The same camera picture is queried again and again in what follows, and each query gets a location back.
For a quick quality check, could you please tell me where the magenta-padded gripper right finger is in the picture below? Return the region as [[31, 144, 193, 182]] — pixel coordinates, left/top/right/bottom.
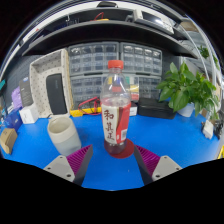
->
[[133, 144, 183, 186]]

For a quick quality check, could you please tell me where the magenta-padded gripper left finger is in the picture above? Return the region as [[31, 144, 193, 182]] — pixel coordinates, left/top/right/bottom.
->
[[43, 144, 94, 187]]

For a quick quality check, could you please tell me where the clear red-capped drink bottle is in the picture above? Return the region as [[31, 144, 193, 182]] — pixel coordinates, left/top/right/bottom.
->
[[99, 59, 133, 156]]

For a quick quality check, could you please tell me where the beige and grey mug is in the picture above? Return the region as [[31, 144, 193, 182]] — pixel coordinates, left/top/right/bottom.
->
[[46, 115, 83, 157]]

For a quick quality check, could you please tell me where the flat round red coaster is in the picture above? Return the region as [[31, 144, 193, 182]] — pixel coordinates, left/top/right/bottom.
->
[[103, 138, 135, 159]]

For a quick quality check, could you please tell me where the yellow multimeter with red leads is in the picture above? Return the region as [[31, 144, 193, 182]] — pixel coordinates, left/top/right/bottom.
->
[[69, 96, 103, 118]]

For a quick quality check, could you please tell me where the flat black case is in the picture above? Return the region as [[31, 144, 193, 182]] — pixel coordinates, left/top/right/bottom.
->
[[137, 97, 177, 120]]

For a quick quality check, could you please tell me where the white power adapter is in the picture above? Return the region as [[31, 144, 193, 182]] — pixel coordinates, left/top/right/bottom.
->
[[202, 119, 215, 140]]

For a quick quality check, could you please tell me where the brown cardboard box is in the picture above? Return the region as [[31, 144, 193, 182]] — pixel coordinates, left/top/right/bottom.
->
[[0, 127, 19, 155]]

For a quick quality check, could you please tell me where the white product box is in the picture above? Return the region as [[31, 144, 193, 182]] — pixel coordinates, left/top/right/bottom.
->
[[18, 103, 40, 125]]

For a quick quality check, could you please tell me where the small white labelled box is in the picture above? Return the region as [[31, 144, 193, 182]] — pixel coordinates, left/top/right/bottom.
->
[[129, 101, 139, 117]]

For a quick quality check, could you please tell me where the blue product box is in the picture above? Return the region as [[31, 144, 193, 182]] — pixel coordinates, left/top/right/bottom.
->
[[3, 108, 24, 132]]

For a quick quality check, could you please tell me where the black rounded speaker case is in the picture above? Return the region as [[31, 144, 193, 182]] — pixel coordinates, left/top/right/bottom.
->
[[45, 73, 69, 116]]

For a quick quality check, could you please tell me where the grey small-parts drawer cabinet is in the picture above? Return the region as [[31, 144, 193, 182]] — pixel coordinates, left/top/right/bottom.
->
[[70, 74, 108, 107], [138, 76, 162, 101], [68, 42, 120, 76], [119, 42, 164, 77]]

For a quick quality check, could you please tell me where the green potted plant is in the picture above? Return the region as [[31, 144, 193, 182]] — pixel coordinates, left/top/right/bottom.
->
[[156, 61, 221, 118]]

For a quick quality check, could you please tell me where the purple plastic bag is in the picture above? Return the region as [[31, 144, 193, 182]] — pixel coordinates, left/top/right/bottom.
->
[[10, 85, 24, 111]]

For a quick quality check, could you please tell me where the dark grey upright box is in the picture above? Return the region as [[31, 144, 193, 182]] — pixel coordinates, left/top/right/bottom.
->
[[18, 76, 34, 108]]

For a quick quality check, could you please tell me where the clear organizer with colourful parts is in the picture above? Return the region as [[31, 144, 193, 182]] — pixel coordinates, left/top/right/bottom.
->
[[106, 74, 140, 103]]

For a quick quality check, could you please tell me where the beige perforated tray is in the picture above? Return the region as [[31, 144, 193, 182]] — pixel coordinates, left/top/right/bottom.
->
[[29, 48, 74, 119]]

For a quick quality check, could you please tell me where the grey pegboard panel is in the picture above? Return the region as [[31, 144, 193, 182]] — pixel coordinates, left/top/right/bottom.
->
[[6, 54, 69, 101]]

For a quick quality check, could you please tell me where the white metal rack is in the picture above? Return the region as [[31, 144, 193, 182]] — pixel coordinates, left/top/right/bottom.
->
[[179, 19, 224, 111]]

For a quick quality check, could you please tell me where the black overhead shelf unit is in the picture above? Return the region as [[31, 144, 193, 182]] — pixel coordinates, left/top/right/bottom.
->
[[19, 1, 199, 59]]

